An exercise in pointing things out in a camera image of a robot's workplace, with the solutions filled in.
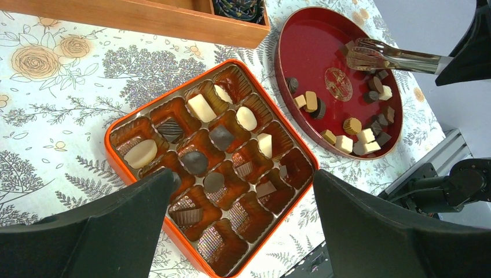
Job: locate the metal serving tongs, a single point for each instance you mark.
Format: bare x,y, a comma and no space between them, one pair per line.
369,54

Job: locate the aluminium frame rail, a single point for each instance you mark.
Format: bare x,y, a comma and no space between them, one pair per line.
443,157

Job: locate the dark chocolate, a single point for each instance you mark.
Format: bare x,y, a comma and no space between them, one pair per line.
170,130

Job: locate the orange chocolate box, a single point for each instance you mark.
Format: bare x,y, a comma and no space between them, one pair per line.
232,198

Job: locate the dark rolled fabric front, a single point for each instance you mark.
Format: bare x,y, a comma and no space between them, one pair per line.
251,11

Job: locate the wooden compartment organizer tray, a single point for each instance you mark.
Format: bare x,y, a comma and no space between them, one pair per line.
193,20

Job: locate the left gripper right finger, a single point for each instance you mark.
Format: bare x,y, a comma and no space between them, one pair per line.
370,237

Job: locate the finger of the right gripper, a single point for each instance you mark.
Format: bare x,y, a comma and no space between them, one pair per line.
471,56

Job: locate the white chocolate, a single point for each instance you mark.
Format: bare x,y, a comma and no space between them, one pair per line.
141,154
265,144
201,108
246,118

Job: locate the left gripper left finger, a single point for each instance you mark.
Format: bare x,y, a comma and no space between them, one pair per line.
113,236

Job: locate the red round plate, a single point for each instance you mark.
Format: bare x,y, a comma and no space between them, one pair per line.
311,56

